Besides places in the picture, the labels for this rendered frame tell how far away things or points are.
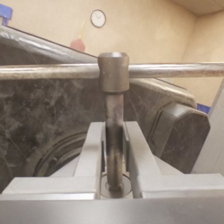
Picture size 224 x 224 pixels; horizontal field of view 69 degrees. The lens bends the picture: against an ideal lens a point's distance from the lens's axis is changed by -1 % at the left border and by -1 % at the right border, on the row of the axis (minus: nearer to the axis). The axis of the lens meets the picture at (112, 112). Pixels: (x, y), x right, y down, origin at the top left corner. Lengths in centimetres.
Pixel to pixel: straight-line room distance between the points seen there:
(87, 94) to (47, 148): 12
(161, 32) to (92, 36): 170
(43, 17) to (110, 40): 134
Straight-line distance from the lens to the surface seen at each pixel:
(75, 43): 73
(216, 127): 367
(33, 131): 32
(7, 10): 318
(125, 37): 396
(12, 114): 31
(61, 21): 366
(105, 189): 18
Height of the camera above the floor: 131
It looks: 11 degrees down
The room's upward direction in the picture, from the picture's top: 17 degrees clockwise
